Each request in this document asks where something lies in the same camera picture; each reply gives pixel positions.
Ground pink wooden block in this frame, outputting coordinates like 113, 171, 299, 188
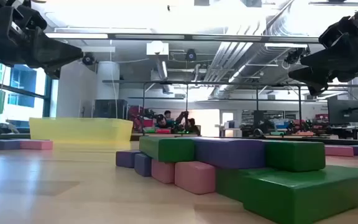
19, 139, 54, 151
150, 159, 176, 184
324, 144, 355, 157
174, 161, 218, 195

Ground black track light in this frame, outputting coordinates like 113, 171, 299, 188
284, 46, 306, 65

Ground green wooden block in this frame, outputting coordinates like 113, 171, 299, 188
215, 167, 276, 202
241, 164, 358, 224
139, 136, 196, 163
264, 139, 326, 172

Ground storage shelf unit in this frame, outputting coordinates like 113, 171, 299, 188
241, 110, 285, 125

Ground white door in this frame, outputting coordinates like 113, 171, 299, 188
219, 110, 239, 138

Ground silver ventilation ducts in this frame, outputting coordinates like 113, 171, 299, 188
203, 18, 291, 100

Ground large window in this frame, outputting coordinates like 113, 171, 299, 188
0, 62, 54, 125

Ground overhead light bar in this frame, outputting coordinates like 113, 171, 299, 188
45, 30, 319, 44

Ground black cabinet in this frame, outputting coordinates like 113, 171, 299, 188
93, 99, 129, 119

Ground blue storage box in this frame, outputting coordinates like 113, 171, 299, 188
273, 119, 290, 129

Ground black ceiling spotlight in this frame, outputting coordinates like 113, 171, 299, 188
185, 49, 198, 62
81, 52, 96, 66

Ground black computer monitor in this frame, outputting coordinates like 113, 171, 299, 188
327, 99, 358, 124

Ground white round column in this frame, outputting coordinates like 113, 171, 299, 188
96, 61, 121, 100

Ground black metal rack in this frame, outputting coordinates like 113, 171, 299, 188
102, 79, 358, 138

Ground yellow translucent plastic bin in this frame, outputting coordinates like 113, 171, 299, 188
29, 117, 134, 144

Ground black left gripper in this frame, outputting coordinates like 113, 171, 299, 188
0, 0, 84, 80

